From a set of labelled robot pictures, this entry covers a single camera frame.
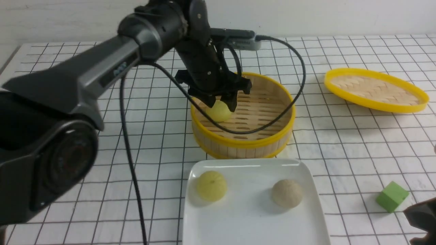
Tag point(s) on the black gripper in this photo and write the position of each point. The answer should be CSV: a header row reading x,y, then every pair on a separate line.
x,y
206,73

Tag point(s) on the yellow steamed bun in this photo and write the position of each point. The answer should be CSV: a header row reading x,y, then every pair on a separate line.
x,y
219,112

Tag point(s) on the beige steamed bun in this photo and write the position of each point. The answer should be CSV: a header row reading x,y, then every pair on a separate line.
x,y
287,193

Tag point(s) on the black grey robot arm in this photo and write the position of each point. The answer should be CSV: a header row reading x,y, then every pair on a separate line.
x,y
50,118

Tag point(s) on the yellow bun on plate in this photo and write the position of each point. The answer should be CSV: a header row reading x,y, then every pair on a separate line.
x,y
211,186

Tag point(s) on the white square plate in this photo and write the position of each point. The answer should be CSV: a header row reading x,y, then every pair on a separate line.
x,y
247,215

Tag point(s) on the yellow bamboo steamer basket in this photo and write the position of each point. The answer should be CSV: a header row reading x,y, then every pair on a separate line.
x,y
267,99

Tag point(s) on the yellow bamboo steamer lid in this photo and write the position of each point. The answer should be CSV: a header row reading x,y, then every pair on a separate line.
x,y
376,90

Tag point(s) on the white grid tablecloth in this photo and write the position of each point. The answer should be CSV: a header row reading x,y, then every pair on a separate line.
x,y
352,152

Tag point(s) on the green foam cube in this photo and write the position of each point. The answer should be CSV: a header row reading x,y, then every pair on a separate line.
x,y
391,197

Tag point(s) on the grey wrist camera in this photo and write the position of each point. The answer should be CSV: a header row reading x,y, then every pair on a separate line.
x,y
238,39

